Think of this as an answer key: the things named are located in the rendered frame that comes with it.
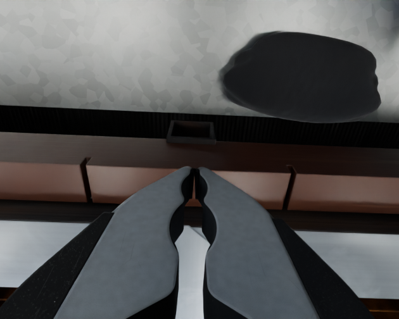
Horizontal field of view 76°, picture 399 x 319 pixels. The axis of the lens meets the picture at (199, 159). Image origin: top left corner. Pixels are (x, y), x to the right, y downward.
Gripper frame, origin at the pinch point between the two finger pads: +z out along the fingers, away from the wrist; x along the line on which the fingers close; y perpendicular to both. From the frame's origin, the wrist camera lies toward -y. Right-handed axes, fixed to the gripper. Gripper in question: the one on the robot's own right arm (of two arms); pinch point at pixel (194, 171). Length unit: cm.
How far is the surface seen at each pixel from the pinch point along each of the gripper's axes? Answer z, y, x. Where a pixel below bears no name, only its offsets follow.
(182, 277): 5.6, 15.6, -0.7
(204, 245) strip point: 5.6, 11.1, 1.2
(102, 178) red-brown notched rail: 7.9, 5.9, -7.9
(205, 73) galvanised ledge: 22.4, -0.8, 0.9
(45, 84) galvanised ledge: 22.5, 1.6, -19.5
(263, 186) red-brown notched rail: 7.9, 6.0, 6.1
